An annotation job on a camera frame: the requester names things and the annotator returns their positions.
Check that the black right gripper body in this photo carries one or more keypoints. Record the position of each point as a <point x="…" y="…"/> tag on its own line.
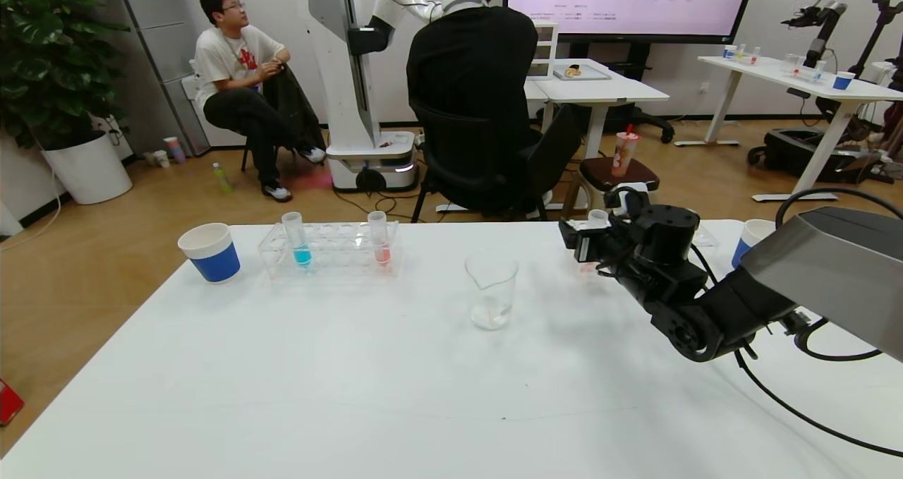
<point x="583" y="244"/>

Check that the long white desk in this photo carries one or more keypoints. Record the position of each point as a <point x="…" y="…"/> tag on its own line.
<point x="776" y="73"/>

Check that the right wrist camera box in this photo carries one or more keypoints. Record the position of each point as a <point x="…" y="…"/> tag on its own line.
<point x="596" y="246"/>

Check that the large wall display screen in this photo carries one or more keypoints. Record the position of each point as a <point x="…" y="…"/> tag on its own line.
<point x="635" y="6"/>

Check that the brown cushioned stool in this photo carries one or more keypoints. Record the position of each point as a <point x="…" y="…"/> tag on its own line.
<point x="600" y="176"/>

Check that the green potted plant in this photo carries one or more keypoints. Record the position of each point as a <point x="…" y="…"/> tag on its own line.
<point x="49" y="56"/>

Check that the small white cup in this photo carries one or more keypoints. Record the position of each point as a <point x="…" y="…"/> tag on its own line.
<point x="161" y="160"/>

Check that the small blue paper cup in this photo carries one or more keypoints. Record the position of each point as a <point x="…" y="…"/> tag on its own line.
<point x="843" y="82"/>

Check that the black tripod stand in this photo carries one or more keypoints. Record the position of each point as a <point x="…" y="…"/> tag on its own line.
<point x="878" y="31"/>

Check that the green drink bottle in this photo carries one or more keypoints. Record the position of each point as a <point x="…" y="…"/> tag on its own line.
<point x="223" y="179"/>

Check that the man in white t-shirt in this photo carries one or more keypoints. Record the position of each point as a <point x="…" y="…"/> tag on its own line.
<point x="233" y="59"/>

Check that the grey tray with food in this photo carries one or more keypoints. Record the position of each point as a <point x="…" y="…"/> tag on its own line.
<point x="582" y="73"/>

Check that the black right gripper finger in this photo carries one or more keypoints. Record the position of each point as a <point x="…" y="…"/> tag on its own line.
<point x="570" y="239"/>
<point x="573" y="225"/>

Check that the clear acrylic test tube rack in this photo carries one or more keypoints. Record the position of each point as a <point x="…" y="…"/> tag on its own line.
<point x="338" y="253"/>
<point x="707" y="237"/>

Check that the white humanoid robot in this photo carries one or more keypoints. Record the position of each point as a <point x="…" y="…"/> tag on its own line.
<point x="346" y="77"/>

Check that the blue pigment test tube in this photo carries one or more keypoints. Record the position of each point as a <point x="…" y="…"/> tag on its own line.
<point x="302" y="255"/>

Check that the red pigment test tube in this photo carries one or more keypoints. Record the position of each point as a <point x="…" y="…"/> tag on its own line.
<point x="382" y="253"/>
<point x="597" y="218"/>

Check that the red flat object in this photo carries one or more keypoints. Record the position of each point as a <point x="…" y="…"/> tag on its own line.
<point x="8" y="403"/>

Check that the dark jacket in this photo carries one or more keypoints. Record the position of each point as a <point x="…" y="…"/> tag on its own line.
<point x="300" y="112"/>

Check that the person in black sweater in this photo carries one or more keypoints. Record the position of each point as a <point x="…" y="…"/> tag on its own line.
<point x="473" y="77"/>

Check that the clear glass beaker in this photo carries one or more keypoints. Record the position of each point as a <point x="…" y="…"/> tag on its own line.
<point x="490" y="313"/>

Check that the pink plastic cup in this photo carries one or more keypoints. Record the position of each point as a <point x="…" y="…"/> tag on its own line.
<point x="175" y="152"/>

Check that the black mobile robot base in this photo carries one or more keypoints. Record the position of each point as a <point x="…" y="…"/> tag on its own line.
<point x="804" y="153"/>

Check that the black display stand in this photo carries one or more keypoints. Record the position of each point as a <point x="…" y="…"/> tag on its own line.
<point x="638" y="121"/>

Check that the blue white paper cup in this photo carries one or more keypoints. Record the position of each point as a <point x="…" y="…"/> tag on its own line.
<point x="214" y="257"/>
<point x="746" y="243"/>

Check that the grey metal cabinet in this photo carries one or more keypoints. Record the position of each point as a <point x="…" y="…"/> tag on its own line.
<point x="152" y="6"/>

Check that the black office chair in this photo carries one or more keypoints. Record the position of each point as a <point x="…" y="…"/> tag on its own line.
<point x="458" y="168"/>

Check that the white shelf box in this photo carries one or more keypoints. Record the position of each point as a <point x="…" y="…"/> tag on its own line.
<point x="547" y="49"/>

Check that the black background robot arm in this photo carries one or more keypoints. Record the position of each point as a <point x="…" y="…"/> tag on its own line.
<point x="822" y="38"/>

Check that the white plant pot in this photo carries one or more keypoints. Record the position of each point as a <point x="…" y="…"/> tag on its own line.
<point x="88" y="171"/>

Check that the small white desk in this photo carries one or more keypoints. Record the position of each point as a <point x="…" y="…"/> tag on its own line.
<point x="607" y="92"/>

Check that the drink cup with red straw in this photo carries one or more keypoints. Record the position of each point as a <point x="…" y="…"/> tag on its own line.
<point x="625" y="154"/>

